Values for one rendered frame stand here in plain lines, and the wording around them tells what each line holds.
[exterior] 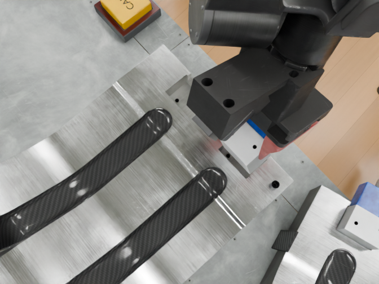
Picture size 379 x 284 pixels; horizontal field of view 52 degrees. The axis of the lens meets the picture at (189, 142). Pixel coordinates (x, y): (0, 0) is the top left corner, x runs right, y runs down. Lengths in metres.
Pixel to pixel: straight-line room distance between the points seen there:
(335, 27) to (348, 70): 0.42
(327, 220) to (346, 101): 0.21
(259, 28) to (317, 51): 0.06
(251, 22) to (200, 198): 0.28
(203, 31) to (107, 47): 0.41
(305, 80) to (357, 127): 0.34
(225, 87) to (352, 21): 0.10
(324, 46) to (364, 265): 0.33
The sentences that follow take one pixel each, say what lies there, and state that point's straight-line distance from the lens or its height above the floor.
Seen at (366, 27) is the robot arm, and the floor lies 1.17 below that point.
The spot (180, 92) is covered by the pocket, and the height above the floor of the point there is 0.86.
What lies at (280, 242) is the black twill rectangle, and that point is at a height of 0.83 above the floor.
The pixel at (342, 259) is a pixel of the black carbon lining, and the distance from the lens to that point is 0.57.
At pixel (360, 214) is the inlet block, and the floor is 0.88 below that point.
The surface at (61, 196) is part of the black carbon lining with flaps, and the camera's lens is 0.53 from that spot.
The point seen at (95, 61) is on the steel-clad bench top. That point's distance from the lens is 0.68.
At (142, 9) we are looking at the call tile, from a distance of 0.67.
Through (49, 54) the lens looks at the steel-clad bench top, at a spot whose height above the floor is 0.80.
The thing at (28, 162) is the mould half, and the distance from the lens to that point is 0.54.
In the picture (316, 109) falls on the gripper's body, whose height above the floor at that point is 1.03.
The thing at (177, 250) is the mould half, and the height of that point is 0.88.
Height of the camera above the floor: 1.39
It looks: 75 degrees down
